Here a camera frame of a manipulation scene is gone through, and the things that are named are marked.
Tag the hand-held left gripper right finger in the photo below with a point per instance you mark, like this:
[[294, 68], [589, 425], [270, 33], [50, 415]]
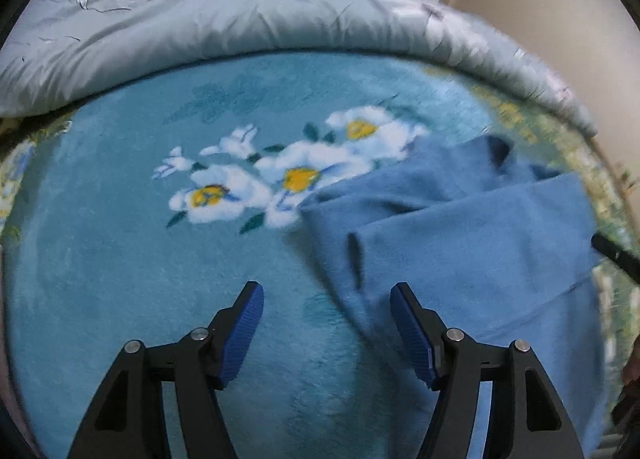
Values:
[[412, 334]]

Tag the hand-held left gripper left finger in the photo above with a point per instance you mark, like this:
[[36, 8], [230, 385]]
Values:
[[245, 334]]

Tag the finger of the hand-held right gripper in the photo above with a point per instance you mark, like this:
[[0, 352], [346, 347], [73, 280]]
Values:
[[617, 255]]

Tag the blue fleece garment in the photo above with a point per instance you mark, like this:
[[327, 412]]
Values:
[[475, 249]]

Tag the teal floral blanket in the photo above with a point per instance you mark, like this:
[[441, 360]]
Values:
[[125, 259]]

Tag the grey-blue floral quilt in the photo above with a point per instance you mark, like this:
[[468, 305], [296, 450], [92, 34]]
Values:
[[225, 14]]

